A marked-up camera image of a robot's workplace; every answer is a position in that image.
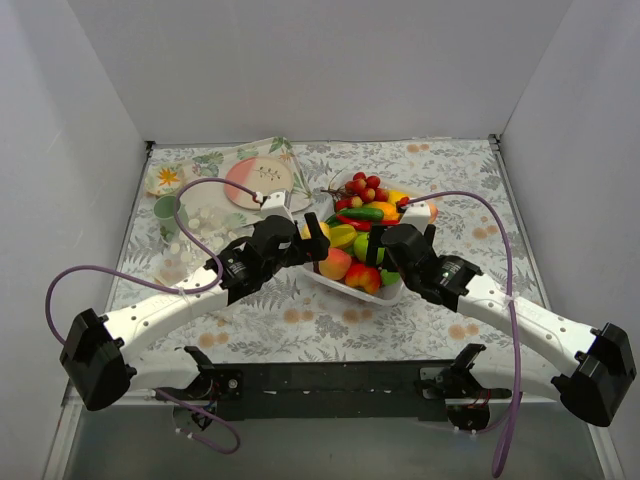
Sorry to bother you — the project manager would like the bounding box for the green apple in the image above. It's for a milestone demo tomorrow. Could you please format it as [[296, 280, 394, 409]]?
[[352, 232, 385, 265]]

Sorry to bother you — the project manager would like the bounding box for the yellow lemon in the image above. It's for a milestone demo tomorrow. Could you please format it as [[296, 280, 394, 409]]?
[[300, 222, 331, 240]]

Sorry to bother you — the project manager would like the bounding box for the yellow star fruit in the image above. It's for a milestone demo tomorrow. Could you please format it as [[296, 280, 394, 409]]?
[[329, 224, 358, 250]]

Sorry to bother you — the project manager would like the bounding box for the pink peach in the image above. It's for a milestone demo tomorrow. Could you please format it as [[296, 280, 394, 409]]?
[[318, 247, 352, 281]]

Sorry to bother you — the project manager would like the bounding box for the red yellow apple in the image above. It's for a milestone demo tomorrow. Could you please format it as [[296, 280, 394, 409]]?
[[344, 263, 382, 295]]

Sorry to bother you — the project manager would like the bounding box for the light green chayote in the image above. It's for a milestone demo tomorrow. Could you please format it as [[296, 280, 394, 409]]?
[[380, 269, 401, 286]]

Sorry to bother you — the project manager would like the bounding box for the clear dotted zip bag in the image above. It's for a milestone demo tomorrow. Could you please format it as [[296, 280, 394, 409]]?
[[153, 201, 259, 286]]

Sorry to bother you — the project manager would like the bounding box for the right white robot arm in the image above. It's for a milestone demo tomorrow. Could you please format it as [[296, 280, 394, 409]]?
[[370, 224, 637, 427]]

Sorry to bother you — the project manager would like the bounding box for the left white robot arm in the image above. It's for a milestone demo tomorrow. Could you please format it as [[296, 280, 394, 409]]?
[[60, 213, 329, 411]]

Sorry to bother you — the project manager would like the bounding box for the red chili pepper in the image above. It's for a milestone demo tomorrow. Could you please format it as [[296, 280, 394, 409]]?
[[336, 215, 372, 232]]

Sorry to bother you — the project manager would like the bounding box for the yellow orange round fruit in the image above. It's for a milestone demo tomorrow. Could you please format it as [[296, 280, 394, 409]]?
[[427, 202, 439, 224]]

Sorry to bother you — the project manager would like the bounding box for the green cucumber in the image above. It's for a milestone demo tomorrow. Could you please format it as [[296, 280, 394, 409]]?
[[337, 207, 385, 222]]

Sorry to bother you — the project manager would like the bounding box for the orange mango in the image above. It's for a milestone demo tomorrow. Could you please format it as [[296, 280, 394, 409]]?
[[363, 201, 400, 221]]

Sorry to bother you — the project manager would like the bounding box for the yellow bell pepper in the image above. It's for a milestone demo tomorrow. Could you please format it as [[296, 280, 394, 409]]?
[[387, 190, 409, 205]]

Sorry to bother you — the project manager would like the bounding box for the red lychee bunch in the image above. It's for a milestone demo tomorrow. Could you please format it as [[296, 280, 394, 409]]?
[[322, 172, 389, 211]]

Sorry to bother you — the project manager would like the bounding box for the white plastic fruit tray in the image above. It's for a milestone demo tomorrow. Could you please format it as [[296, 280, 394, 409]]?
[[299, 170, 426, 307]]

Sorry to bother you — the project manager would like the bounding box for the pink and cream plate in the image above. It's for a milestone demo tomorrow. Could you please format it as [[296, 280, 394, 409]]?
[[224, 156, 294, 210]]

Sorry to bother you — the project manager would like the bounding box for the green cup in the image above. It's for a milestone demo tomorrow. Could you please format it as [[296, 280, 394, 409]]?
[[153, 195, 188, 222]]

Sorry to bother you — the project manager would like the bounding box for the small floral bowl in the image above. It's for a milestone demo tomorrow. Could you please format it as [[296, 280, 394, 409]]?
[[144, 163, 185, 197]]

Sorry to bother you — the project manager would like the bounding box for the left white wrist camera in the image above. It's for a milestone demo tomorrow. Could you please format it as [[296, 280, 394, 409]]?
[[259, 189, 293, 220]]

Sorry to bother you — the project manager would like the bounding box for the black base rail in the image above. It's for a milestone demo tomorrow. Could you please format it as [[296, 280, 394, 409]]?
[[173, 344, 511, 429]]

